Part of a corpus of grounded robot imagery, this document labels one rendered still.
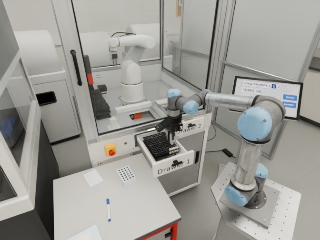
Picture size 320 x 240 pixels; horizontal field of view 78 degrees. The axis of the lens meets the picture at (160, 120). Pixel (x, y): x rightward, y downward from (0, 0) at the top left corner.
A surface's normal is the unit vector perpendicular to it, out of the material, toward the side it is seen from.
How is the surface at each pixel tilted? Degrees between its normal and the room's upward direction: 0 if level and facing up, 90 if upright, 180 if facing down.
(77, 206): 0
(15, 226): 90
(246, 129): 86
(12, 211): 90
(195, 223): 0
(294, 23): 90
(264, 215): 3
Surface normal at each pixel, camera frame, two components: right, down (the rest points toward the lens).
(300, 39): -0.85, 0.28
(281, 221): 0.00, -0.85
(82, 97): 0.43, 0.47
